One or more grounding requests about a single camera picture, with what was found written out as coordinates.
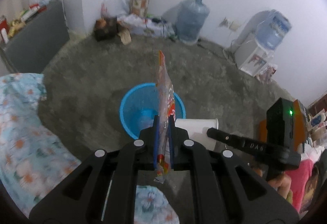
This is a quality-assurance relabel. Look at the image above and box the red clear snack bag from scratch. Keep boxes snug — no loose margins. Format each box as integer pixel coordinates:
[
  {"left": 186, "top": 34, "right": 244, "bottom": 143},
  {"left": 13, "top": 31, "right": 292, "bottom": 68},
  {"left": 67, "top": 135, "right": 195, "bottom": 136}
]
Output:
[{"left": 153, "top": 51, "right": 176, "bottom": 184}]

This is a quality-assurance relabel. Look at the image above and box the blue plastic trash basket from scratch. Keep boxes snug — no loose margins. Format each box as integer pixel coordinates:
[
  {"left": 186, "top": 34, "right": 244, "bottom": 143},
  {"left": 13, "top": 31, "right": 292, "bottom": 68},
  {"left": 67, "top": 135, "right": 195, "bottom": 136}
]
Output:
[{"left": 119, "top": 82, "right": 186, "bottom": 140}]

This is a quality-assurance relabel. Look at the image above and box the person's right hand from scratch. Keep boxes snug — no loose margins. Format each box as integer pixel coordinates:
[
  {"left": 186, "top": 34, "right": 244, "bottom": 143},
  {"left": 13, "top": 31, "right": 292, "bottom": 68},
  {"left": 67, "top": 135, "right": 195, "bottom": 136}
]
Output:
[{"left": 267, "top": 173, "right": 291, "bottom": 199}]

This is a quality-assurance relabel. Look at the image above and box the floral blue bed sheet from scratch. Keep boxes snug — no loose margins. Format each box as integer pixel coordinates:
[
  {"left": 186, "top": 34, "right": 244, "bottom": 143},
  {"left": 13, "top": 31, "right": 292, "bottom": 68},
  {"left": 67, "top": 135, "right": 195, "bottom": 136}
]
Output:
[{"left": 0, "top": 72, "right": 180, "bottom": 224}]

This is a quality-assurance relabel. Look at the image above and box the white water dispenser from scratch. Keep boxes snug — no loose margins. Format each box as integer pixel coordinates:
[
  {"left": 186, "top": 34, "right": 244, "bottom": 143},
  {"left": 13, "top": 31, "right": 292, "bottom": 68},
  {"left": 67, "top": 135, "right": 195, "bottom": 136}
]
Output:
[{"left": 232, "top": 11, "right": 274, "bottom": 77}]

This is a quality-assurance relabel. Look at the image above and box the water bottle on dispenser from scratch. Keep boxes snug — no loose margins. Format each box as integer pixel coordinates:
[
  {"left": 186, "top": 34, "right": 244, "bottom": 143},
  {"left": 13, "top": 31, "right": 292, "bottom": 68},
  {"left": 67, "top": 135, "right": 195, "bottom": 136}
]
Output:
[{"left": 255, "top": 9, "right": 292, "bottom": 51}]

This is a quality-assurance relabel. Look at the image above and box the grey bedside cabinet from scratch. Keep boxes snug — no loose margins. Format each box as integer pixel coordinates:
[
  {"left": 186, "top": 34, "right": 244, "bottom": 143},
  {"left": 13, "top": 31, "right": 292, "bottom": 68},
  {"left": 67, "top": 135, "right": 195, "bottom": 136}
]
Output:
[{"left": 1, "top": 1, "right": 69, "bottom": 73}]

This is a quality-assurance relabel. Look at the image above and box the large blue water jug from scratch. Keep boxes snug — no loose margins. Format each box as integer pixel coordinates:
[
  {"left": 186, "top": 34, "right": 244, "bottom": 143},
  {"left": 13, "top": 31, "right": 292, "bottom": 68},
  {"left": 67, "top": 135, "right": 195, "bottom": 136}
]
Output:
[{"left": 175, "top": 0, "right": 210, "bottom": 45}]

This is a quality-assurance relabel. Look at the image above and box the white plastic bag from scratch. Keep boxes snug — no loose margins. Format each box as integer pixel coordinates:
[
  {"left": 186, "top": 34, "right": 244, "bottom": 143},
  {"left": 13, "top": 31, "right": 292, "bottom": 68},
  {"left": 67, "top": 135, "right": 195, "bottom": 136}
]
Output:
[{"left": 100, "top": 0, "right": 130, "bottom": 18}]

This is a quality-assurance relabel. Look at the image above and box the red canister on cabinet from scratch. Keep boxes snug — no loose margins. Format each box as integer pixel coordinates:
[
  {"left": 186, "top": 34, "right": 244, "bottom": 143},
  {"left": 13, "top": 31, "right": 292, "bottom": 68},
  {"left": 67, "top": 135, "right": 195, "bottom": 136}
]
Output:
[{"left": 0, "top": 15, "right": 9, "bottom": 39}]

